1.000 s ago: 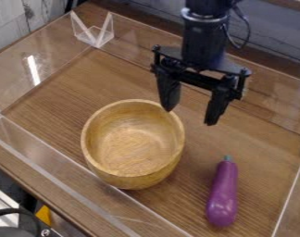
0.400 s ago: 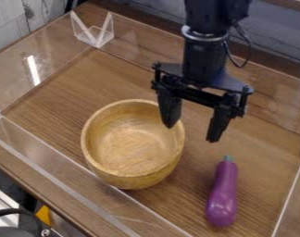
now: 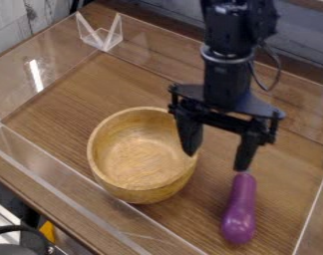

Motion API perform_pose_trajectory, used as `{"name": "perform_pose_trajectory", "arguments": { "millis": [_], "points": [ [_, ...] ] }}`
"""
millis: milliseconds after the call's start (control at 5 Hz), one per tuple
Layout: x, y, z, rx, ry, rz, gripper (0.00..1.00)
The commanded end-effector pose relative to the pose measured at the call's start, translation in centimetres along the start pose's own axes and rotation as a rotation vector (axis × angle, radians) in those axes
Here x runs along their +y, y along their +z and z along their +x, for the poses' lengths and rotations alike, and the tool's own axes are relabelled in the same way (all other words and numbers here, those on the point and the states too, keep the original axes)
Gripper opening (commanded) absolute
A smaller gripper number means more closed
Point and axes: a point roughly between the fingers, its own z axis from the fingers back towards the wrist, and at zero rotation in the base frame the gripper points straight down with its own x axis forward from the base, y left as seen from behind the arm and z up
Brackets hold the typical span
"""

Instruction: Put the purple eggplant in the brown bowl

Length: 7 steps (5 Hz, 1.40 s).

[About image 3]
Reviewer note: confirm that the purple toy eggplant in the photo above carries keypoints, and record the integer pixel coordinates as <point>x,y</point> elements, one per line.
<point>238,219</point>

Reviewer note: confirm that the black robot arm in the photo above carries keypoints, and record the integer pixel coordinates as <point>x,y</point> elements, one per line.
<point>237,27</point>

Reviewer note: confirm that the yellow black device corner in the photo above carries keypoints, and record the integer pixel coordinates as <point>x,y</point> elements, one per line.
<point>50,232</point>

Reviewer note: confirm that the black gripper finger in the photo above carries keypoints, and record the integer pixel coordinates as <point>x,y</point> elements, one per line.
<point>189,133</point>
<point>246,150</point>

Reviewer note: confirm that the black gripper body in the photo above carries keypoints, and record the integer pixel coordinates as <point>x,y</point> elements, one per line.
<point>249,114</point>

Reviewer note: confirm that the clear acrylic front wall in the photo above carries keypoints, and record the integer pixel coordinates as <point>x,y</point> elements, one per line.
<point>103,223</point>

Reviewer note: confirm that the clear acrylic corner bracket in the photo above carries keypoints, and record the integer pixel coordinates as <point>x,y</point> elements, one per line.
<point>101,38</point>

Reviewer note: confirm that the brown wooden bowl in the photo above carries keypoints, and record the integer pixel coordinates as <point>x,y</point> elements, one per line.
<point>135,157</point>

